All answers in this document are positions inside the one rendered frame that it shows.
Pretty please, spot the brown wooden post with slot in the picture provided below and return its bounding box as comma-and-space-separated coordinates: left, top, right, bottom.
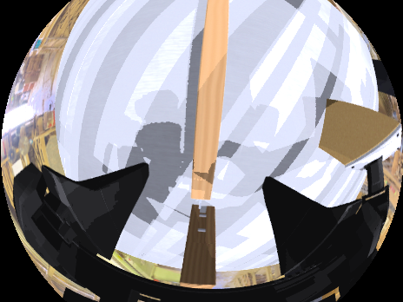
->
180, 204, 216, 289

